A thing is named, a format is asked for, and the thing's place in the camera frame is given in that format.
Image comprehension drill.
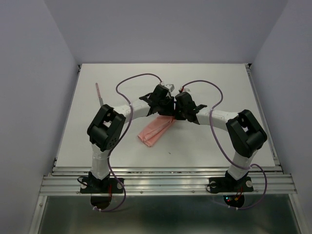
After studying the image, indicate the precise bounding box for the pink cloth napkin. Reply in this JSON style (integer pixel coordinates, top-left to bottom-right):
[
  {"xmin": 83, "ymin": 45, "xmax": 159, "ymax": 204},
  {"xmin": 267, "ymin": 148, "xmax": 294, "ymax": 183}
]
[{"xmin": 137, "ymin": 116, "xmax": 176, "ymax": 147}]

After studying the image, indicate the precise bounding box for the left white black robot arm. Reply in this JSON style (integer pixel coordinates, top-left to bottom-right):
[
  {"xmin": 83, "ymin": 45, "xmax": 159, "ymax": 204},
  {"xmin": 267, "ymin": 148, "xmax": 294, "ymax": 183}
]
[{"xmin": 87, "ymin": 83, "xmax": 175, "ymax": 192}]

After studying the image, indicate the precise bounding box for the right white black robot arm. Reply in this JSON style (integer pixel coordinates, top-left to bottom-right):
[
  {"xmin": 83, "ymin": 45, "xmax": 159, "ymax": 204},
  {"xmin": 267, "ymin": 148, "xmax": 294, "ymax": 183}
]
[{"xmin": 175, "ymin": 92, "xmax": 268, "ymax": 190}]

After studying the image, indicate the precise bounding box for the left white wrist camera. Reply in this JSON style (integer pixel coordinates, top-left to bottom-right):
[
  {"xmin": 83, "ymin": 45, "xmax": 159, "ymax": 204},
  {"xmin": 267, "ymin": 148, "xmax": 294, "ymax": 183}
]
[{"xmin": 160, "ymin": 82, "xmax": 175, "ymax": 92}]

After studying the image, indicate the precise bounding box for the pink handled knife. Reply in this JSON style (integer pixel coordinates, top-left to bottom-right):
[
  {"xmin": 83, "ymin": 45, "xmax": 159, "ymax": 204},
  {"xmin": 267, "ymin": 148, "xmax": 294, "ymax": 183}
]
[{"xmin": 96, "ymin": 82, "xmax": 104, "ymax": 106}]

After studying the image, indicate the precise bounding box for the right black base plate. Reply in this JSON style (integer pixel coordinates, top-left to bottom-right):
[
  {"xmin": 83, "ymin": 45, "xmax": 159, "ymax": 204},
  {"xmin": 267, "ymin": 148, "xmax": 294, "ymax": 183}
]
[{"xmin": 206, "ymin": 176, "xmax": 254, "ymax": 194}]

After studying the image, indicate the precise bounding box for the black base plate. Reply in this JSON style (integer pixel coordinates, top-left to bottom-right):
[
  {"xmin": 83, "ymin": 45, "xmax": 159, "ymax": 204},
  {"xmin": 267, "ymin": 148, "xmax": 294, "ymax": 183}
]
[
  {"xmin": 77, "ymin": 176, "xmax": 123, "ymax": 194},
  {"xmin": 206, "ymin": 176, "xmax": 254, "ymax": 194}
]

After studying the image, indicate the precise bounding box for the aluminium rail frame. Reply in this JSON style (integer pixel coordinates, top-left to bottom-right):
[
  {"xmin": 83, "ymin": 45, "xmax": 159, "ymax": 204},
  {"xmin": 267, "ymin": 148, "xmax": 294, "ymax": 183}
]
[{"xmin": 30, "ymin": 63, "xmax": 312, "ymax": 234}]

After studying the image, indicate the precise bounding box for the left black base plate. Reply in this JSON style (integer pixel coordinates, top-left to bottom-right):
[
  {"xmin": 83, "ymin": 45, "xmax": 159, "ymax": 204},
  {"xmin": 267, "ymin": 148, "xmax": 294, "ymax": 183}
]
[{"xmin": 77, "ymin": 176, "xmax": 123, "ymax": 194}]

